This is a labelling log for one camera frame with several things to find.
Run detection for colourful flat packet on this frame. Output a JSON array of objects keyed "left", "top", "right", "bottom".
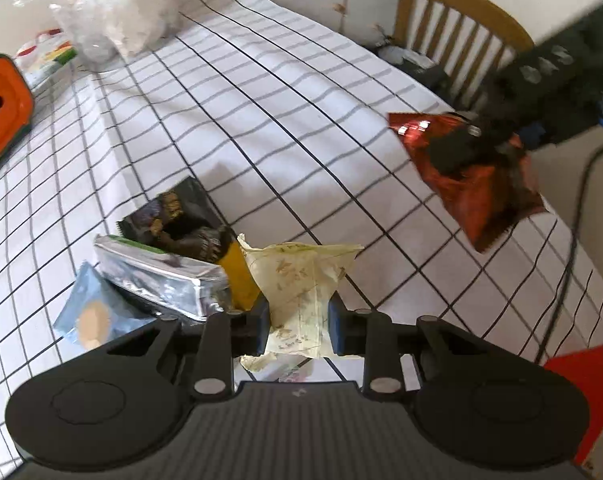
[{"left": 14, "top": 30, "right": 80, "bottom": 91}]

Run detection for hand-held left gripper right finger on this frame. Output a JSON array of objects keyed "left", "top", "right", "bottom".
[{"left": 329, "top": 292, "right": 487, "bottom": 403}]

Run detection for white checked tablecloth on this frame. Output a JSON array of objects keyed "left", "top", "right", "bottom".
[{"left": 0, "top": 0, "right": 603, "bottom": 476}]

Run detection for black and white bundle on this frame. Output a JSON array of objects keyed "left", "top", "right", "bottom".
[{"left": 376, "top": 42, "right": 452, "bottom": 96}]

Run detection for crinkly red-orange snack packet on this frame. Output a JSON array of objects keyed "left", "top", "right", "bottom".
[{"left": 386, "top": 111, "right": 547, "bottom": 254}]

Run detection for yellow snack packet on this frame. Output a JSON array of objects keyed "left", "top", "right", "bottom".
[{"left": 218, "top": 242, "right": 261, "bottom": 311}]

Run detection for light blue cookie packet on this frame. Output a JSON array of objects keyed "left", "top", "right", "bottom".
[{"left": 52, "top": 261, "right": 157, "bottom": 352}]

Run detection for dark brown snack packet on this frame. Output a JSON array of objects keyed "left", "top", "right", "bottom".
[{"left": 119, "top": 176, "right": 237, "bottom": 266}]

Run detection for orange tissue box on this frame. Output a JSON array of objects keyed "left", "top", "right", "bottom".
[{"left": 0, "top": 52, "right": 35, "bottom": 196}]

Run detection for clear plastic bag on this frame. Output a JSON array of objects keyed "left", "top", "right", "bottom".
[{"left": 52, "top": 0, "right": 182, "bottom": 63}]

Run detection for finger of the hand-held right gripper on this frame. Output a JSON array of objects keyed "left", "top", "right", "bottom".
[
  {"left": 426, "top": 124, "right": 488, "bottom": 173},
  {"left": 501, "top": 122, "right": 552, "bottom": 153}
]

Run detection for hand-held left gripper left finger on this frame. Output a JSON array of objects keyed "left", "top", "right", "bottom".
[{"left": 104, "top": 296, "right": 272, "bottom": 402}]

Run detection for cream paper snack packet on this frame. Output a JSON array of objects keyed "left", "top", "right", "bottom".
[{"left": 236, "top": 232, "right": 365, "bottom": 373}]

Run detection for silver foil snack packet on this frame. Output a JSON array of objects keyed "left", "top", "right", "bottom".
[{"left": 92, "top": 234, "right": 231, "bottom": 322}]

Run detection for white cardboard box red edges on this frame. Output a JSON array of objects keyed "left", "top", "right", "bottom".
[{"left": 544, "top": 342, "right": 603, "bottom": 471}]

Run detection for black cable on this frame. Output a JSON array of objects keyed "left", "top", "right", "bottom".
[{"left": 534, "top": 137, "right": 603, "bottom": 366}]

